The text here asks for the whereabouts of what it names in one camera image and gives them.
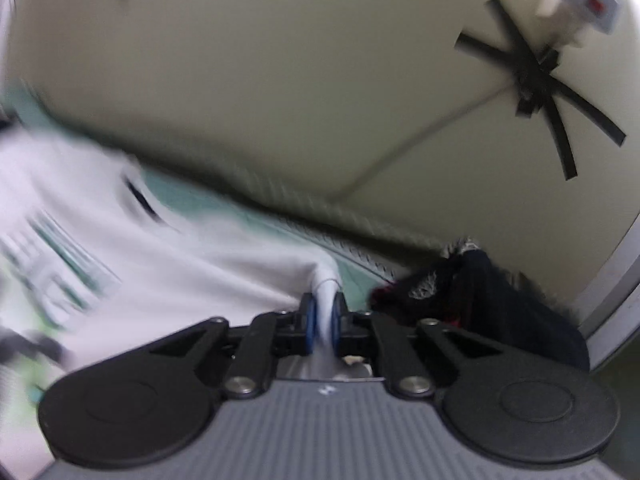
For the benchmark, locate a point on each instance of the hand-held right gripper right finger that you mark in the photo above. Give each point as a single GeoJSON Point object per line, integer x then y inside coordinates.
{"type": "Point", "coordinates": [341, 324]}

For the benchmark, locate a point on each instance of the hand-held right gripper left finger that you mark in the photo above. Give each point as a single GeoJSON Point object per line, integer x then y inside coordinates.
{"type": "Point", "coordinates": [309, 324]}

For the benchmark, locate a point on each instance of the dark cloth with red trim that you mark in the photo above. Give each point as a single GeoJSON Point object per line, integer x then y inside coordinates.
{"type": "Point", "coordinates": [505, 300]}

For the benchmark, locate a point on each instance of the white wall device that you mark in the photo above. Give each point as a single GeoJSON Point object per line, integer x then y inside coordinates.
{"type": "Point", "coordinates": [592, 2]}

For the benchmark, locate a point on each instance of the white printed garment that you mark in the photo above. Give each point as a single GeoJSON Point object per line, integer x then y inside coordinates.
{"type": "Point", "coordinates": [175, 260]}

